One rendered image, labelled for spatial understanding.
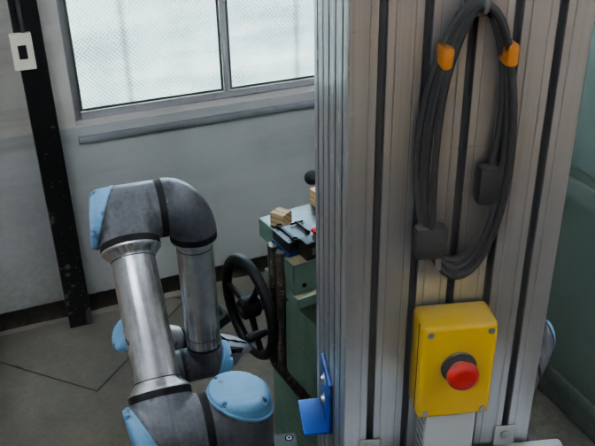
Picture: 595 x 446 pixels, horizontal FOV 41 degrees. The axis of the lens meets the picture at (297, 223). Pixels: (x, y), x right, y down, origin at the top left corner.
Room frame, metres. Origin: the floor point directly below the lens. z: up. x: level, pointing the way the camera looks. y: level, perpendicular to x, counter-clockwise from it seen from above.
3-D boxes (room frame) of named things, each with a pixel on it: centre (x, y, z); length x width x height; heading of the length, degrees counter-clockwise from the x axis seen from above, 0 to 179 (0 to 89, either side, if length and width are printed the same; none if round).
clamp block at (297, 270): (1.76, -0.01, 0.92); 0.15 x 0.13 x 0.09; 30
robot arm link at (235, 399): (1.11, 0.12, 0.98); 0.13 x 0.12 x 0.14; 108
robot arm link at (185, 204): (1.40, 0.21, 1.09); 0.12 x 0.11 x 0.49; 18
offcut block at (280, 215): (2.00, 0.05, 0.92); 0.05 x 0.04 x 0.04; 146
